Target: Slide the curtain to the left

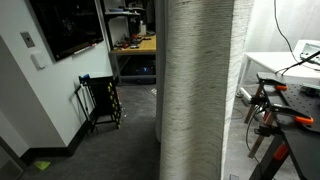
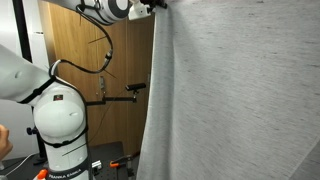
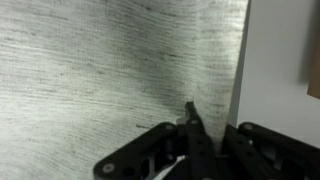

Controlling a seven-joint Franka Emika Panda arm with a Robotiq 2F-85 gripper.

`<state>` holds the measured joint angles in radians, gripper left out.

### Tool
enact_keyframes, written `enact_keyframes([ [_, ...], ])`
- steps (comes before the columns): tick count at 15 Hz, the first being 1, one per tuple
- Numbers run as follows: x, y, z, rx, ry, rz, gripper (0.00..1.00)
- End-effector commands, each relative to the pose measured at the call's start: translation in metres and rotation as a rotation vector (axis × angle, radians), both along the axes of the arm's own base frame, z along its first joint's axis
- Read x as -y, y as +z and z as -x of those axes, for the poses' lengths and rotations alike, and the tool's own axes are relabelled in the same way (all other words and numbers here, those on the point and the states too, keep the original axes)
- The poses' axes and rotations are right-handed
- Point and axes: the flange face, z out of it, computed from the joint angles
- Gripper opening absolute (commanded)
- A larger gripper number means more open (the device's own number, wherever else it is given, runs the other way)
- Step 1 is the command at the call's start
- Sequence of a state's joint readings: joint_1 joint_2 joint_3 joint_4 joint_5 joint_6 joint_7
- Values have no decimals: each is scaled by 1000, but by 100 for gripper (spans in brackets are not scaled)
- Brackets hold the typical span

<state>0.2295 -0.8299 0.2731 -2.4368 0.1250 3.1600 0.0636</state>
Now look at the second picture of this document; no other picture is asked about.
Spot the orange clamp grip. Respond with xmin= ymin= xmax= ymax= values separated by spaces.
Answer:
xmin=36 ymin=168 xmax=50 ymax=180

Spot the small silver block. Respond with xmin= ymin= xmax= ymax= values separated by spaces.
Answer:
xmin=91 ymin=160 xmax=103 ymax=170

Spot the person's hand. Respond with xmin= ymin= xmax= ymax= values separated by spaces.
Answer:
xmin=0 ymin=124 xmax=14 ymax=162

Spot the white cable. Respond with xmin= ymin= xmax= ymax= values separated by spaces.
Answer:
xmin=4 ymin=152 xmax=39 ymax=177

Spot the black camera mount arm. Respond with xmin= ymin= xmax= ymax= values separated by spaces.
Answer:
xmin=85 ymin=89 xmax=138 ymax=107

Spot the grey fabric curtain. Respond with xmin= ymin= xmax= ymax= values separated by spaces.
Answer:
xmin=135 ymin=0 xmax=320 ymax=180

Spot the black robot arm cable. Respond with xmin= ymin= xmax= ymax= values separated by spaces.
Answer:
xmin=49 ymin=2 xmax=115 ymax=78

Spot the black stand pole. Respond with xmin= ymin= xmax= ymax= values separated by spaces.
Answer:
xmin=26 ymin=125 xmax=49 ymax=166

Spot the black camera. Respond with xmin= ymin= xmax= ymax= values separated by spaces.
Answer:
xmin=125 ymin=82 xmax=147 ymax=92

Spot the wooden door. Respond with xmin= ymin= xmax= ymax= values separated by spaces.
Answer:
xmin=38 ymin=0 xmax=156 ymax=156

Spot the metal door handle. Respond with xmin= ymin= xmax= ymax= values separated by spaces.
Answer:
xmin=98 ymin=75 xmax=108 ymax=98

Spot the black vertical wall strip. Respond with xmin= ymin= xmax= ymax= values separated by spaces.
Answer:
xmin=12 ymin=0 xmax=33 ymax=64

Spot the large black orange clamp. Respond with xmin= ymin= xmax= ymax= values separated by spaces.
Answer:
xmin=109 ymin=154 xmax=133 ymax=169

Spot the white wrist mount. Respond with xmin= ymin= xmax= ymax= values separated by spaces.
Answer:
xmin=128 ymin=2 xmax=156 ymax=21

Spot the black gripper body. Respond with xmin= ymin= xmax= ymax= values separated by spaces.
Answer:
xmin=143 ymin=0 xmax=168 ymax=10

